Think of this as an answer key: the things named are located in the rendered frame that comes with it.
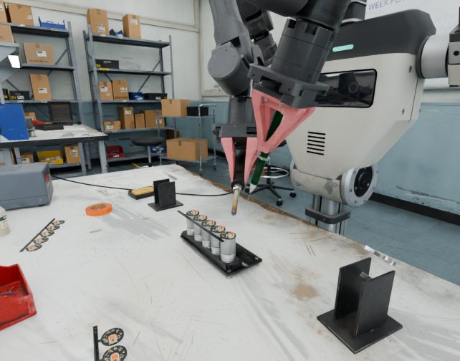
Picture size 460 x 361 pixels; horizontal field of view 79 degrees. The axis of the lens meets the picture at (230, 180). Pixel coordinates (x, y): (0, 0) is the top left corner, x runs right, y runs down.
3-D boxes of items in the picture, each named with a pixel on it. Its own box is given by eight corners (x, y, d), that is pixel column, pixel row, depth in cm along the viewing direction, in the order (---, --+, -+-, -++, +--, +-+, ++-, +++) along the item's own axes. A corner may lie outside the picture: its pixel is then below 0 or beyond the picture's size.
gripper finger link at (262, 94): (233, 142, 37) (256, 70, 32) (259, 136, 42) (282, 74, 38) (276, 166, 34) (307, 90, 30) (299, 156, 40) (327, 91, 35)
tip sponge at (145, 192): (151, 190, 85) (151, 185, 85) (160, 194, 81) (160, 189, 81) (127, 195, 80) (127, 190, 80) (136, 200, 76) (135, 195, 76)
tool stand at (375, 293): (382, 362, 33) (428, 282, 34) (339, 351, 28) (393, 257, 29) (344, 328, 38) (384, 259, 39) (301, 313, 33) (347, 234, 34)
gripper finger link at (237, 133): (256, 178, 46) (259, 126, 48) (215, 177, 47) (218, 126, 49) (258, 187, 53) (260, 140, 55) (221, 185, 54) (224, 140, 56)
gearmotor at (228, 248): (229, 257, 46) (229, 229, 45) (238, 263, 44) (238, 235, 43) (217, 262, 45) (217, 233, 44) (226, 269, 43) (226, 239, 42)
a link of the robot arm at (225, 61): (261, 51, 57) (224, 67, 60) (241, 7, 47) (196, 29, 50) (272, 101, 53) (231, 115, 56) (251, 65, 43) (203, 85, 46)
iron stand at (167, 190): (175, 220, 72) (193, 187, 73) (147, 208, 67) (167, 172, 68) (165, 213, 77) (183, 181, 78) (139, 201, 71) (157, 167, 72)
